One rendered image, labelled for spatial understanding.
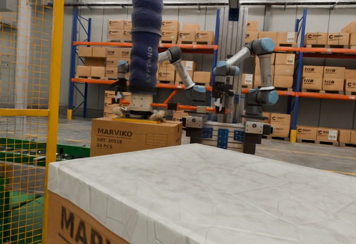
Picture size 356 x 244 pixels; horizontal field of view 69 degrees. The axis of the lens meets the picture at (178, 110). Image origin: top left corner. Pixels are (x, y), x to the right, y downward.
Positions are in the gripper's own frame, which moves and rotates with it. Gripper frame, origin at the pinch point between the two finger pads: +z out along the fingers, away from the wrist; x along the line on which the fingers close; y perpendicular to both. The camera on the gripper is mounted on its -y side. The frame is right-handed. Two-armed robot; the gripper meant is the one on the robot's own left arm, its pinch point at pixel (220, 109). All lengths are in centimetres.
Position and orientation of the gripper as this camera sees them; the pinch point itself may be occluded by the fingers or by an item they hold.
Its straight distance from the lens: 193.0
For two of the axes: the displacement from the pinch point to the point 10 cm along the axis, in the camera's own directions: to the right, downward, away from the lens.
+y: -9.8, -0.8, 1.6
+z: -0.7, 10.0, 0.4
